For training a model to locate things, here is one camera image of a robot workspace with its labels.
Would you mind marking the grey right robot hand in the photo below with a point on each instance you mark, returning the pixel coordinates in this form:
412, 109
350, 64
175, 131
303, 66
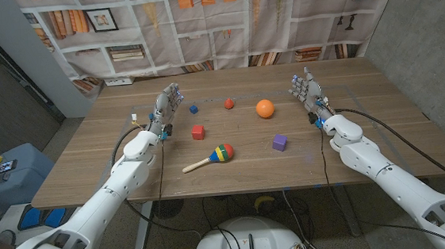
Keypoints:
310, 91

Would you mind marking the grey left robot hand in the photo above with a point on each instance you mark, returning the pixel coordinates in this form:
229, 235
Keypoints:
163, 109

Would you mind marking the red magnetic cube block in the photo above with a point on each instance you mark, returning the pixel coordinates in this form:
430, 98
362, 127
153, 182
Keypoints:
198, 132

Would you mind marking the purple magnetic cube block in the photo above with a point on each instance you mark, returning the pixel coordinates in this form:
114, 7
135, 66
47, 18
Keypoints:
279, 142

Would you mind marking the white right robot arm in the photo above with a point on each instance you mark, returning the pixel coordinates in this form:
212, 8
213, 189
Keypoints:
390, 179

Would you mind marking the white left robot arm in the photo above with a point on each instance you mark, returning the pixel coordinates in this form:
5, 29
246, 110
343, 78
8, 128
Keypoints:
94, 214

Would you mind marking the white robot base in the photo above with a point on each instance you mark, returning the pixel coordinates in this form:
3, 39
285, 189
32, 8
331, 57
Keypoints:
249, 234

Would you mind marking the orange ball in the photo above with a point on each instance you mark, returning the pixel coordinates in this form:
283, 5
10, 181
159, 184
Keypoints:
265, 108

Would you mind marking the striped wooden maraca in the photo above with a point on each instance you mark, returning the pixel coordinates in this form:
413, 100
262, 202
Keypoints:
221, 153

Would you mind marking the yellow banana toy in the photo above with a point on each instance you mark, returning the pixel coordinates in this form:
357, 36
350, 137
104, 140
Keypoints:
263, 201

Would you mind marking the small blue cube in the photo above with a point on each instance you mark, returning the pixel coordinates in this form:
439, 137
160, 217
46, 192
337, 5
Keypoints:
193, 109

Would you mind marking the white power strip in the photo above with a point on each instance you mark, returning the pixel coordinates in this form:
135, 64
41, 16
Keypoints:
119, 81

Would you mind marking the printed bookshelf backdrop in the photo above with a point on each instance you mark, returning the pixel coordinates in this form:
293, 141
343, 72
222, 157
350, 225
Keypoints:
220, 41

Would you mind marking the black floor fan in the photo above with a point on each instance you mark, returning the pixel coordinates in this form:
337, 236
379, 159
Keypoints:
168, 208

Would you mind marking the white table leg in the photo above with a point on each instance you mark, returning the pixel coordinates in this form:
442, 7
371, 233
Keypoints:
142, 230

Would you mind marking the grey table leg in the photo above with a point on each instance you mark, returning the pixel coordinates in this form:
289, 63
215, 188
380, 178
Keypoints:
349, 214

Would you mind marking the blue-grey ottoman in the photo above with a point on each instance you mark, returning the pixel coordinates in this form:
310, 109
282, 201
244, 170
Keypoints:
20, 184

